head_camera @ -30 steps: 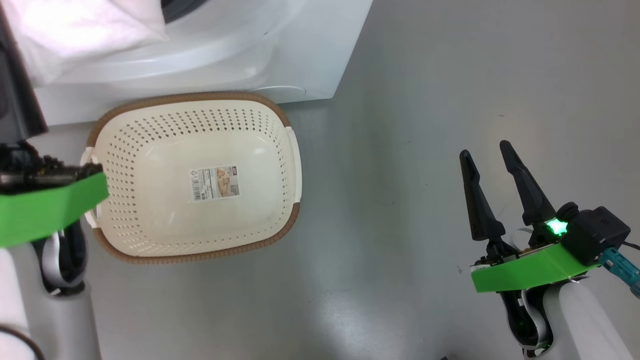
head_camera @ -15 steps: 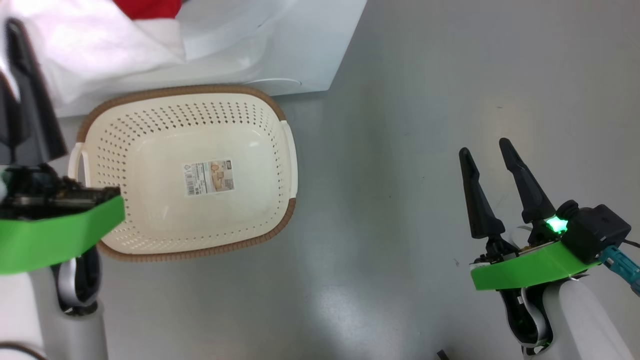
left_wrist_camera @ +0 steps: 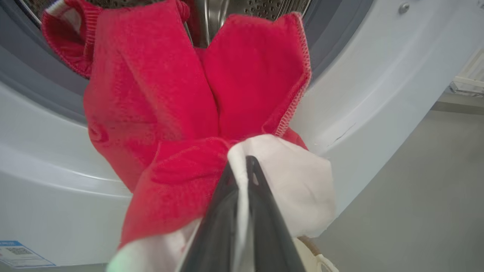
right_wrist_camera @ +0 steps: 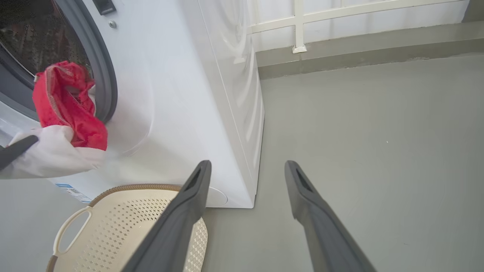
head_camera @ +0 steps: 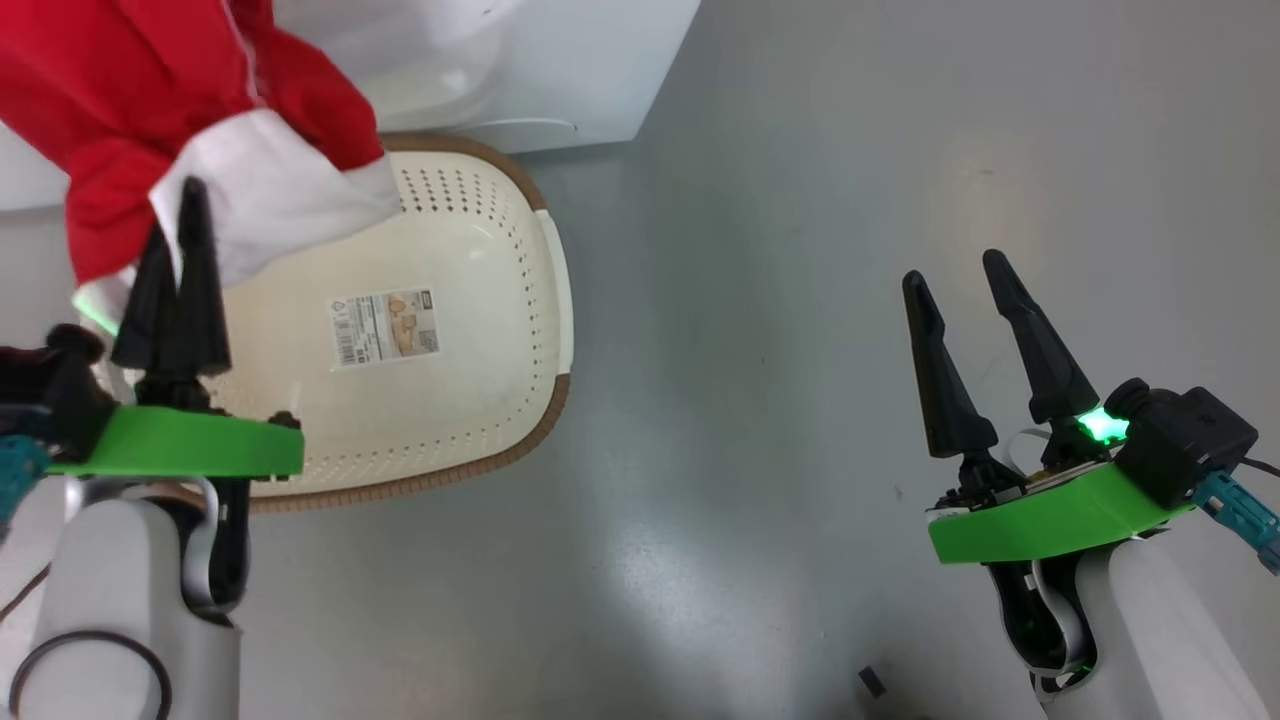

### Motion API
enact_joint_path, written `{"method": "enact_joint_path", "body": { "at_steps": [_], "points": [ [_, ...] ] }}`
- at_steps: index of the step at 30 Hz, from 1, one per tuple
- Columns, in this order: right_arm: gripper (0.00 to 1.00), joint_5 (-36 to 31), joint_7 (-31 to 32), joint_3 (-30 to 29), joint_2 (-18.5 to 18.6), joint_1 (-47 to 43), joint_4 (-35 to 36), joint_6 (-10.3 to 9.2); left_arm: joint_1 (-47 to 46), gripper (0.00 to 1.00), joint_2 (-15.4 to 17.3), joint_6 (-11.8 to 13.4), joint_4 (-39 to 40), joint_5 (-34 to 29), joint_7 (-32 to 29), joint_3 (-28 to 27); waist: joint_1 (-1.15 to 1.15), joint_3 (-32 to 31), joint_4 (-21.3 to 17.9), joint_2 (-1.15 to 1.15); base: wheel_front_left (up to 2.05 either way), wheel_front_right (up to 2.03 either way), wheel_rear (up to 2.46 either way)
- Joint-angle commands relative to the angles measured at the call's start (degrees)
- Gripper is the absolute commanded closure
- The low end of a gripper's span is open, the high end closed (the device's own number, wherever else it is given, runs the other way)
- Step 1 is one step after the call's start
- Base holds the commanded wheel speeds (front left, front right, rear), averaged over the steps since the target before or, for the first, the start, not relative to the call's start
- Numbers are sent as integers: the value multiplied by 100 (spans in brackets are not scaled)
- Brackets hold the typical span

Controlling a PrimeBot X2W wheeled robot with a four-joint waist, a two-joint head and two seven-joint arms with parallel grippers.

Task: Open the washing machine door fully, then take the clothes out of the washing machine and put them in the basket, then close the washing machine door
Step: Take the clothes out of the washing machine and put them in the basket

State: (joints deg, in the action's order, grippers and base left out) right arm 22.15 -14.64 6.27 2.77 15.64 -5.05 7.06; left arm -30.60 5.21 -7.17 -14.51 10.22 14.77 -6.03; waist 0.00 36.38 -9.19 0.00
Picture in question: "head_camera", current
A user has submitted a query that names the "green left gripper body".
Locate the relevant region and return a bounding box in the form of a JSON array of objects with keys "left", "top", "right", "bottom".
[{"left": 46, "top": 376, "right": 307, "bottom": 480}]

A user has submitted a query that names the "paper label sticker with barcode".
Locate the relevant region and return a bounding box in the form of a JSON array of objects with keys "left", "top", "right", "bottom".
[{"left": 327, "top": 289, "right": 442, "bottom": 370}]

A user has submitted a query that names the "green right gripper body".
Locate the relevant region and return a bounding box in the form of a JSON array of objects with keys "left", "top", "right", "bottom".
[{"left": 927, "top": 418, "right": 1198, "bottom": 566}]

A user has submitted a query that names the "teal camera connector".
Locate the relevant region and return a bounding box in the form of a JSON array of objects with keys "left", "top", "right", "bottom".
[
  {"left": 1192, "top": 470, "right": 1280, "bottom": 577},
  {"left": 0, "top": 435, "right": 53, "bottom": 543}
]

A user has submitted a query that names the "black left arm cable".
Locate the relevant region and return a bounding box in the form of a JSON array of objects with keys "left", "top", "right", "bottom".
[{"left": 0, "top": 563, "right": 174, "bottom": 720}]

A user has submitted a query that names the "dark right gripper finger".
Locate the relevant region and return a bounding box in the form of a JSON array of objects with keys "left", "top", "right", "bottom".
[
  {"left": 981, "top": 249, "right": 1102, "bottom": 427},
  {"left": 901, "top": 270, "right": 1000, "bottom": 461}
]

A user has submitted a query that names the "teal left camera connector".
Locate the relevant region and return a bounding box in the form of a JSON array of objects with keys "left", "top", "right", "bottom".
[{"left": 0, "top": 435, "right": 53, "bottom": 543}]

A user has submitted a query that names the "teal right camera connector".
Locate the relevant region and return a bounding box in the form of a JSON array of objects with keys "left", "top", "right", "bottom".
[{"left": 1192, "top": 470, "right": 1280, "bottom": 577}]

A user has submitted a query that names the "red and white garment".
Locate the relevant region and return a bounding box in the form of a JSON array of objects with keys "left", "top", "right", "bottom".
[{"left": 0, "top": 0, "right": 404, "bottom": 337}]

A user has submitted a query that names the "cream perforated laundry basket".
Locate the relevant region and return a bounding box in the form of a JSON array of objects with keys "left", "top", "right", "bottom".
[{"left": 120, "top": 133, "right": 576, "bottom": 516}]

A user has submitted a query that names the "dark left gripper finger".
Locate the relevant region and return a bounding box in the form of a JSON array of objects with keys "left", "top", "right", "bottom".
[
  {"left": 176, "top": 178, "right": 234, "bottom": 381},
  {"left": 108, "top": 225, "right": 183, "bottom": 381}
]

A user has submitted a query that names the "white front-load washing machine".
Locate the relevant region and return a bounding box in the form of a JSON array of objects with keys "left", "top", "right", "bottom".
[{"left": 0, "top": 0, "right": 703, "bottom": 213}]

